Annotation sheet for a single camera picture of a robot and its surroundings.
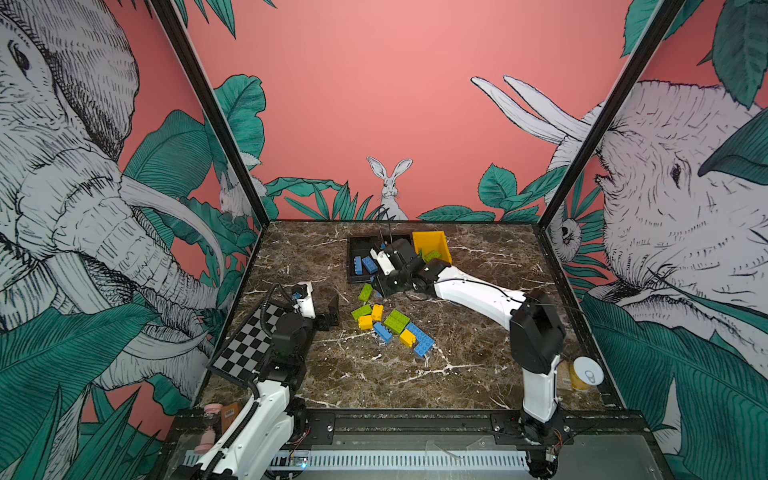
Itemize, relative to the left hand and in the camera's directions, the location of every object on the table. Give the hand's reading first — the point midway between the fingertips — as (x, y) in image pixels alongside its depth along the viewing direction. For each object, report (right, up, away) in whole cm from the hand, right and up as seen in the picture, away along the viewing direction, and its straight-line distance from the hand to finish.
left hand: (322, 291), depth 81 cm
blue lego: (+17, -14, +8) cm, 23 cm away
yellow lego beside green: (+15, -8, +12) cm, 20 cm away
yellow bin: (+34, +15, +30) cm, 48 cm away
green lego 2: (+34, +9, +27) cm, 44 cm away
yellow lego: (+11, -11, +9) cm, 18 cm away
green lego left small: (+10, -8, +14) cm, 19 cm away
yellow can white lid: (+71, -22, -3) cm, 74 cm away
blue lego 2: (+7, +6, +22) cm, 24 cm away
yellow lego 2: (+24, -15, +7) cm, 29 cm away
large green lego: (+21, -11, +11) cm, 26 cm away
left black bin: (+7, +13, +32) cm, 35 cm away
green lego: (+11, -3, +17) cm, 20 cm away
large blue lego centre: (+29, -16, +7) cm, 34 cm away
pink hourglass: (-26, -30, -7) cm, 40 cm away
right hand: (+14, +2, +4) cm, 14 cm away
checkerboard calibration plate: (-23, -18, +1) cm, 29 cm away
